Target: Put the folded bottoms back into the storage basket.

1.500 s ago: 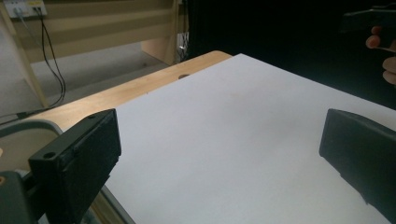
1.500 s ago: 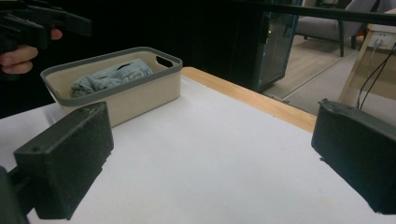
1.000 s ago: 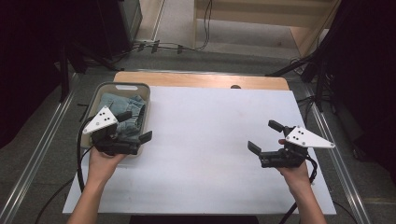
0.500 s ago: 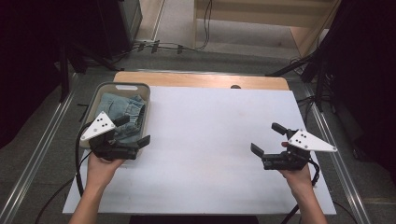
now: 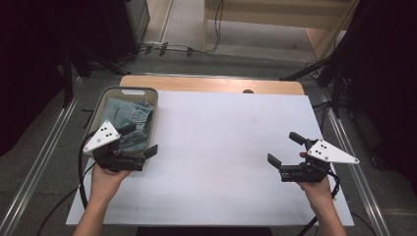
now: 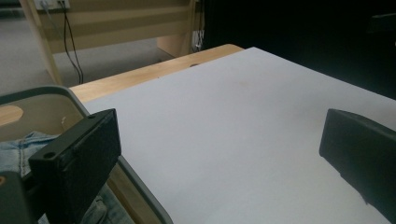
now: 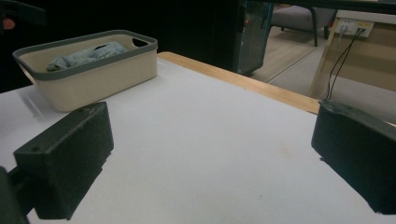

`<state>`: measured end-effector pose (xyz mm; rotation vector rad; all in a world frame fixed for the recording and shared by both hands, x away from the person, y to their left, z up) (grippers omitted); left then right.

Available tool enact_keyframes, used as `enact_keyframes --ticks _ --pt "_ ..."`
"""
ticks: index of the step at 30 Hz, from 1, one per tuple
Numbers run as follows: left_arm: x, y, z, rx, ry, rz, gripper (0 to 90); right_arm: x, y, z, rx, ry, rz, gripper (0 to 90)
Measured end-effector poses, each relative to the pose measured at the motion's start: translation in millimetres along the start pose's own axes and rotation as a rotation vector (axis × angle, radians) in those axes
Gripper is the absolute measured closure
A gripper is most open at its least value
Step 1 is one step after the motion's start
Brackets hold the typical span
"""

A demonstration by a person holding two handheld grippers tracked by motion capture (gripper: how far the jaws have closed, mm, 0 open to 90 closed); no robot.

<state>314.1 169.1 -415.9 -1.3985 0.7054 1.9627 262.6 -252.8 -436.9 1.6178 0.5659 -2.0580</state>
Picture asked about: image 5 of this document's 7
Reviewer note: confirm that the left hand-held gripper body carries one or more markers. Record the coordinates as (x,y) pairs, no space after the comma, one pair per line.
(101,137)

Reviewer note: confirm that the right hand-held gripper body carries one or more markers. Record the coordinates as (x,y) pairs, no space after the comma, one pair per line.
(327,154)

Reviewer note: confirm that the blue denim shorts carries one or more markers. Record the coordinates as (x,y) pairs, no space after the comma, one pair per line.
(121,113)

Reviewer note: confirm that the beige plastic basket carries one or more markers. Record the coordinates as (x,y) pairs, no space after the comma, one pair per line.
(113,92)

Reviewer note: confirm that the person's right hand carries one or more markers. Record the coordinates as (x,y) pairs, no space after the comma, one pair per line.
(319,193)

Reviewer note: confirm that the person's left hand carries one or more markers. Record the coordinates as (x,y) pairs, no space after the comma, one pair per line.
(106,183)

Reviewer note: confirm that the black metal stand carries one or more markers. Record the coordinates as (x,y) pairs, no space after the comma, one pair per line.
(337,91)
(67,82)

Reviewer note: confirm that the white table mat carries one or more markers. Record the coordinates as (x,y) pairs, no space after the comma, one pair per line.
(213,147)

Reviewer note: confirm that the black curtain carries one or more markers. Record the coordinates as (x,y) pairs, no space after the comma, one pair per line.
(32,65)
(387,82)

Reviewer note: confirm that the black cabinet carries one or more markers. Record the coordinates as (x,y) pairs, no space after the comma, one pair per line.
(121,26)

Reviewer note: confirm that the light wooden shelf unit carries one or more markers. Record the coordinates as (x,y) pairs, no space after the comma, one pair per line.
(262,16)

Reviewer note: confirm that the aluminium floor rail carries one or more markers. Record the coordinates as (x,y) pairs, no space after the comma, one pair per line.
(341,131)
(39,164)

